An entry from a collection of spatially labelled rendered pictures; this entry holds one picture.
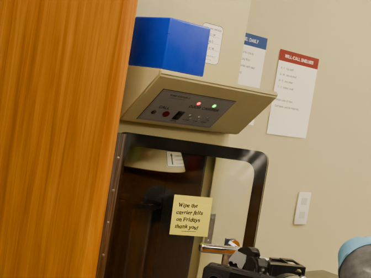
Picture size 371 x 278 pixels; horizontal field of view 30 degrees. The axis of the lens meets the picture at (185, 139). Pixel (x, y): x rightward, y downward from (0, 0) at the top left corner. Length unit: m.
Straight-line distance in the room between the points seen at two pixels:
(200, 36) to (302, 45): 1.13
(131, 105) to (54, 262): 0.31
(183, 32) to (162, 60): 0.06
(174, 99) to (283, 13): 1.06
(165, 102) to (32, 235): 0.35
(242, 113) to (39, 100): 0.40
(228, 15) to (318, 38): 0.99
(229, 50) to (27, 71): 0.41
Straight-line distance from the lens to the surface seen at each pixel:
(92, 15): 1.22
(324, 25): 2.44
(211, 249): 1.29
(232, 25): 1.46
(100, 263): 1.30
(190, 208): 1.32
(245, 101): 1.37
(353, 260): 1.07
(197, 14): 1.39
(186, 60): 1.23
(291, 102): 2.32
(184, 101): 1.27
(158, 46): 1.21
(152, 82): 1.19
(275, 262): 1.11
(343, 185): 2.65
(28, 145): 1.34
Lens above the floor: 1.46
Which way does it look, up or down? 3 degrees down
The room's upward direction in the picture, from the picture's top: 9 degrees clockwise
